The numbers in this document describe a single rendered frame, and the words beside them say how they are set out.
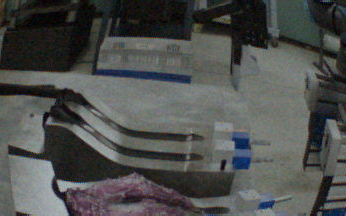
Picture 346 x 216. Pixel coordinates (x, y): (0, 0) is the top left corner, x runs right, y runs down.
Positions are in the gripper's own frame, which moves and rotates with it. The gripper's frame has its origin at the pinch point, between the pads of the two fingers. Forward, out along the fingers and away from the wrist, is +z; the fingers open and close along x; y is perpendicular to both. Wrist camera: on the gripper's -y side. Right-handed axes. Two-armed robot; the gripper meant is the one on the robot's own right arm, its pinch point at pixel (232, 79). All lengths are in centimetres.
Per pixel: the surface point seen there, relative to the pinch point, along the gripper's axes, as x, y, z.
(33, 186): -47, -33, 10
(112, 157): -16.4, -19.9, 12.1
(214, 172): -17.6, -2.0, 12.2
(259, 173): 209, 39, 101
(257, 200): -30.1, 6.8, 13.2
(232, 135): -1.5, 1.2, 10.4
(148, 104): 47, -17, 21
